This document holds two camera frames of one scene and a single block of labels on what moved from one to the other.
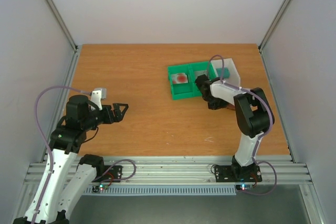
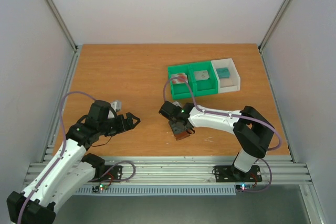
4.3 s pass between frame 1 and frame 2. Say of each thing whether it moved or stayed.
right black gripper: moved
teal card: stayed
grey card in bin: stayed
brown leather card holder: moved
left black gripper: moved
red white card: stayed
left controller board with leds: stayed
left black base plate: stayed
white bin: stayed
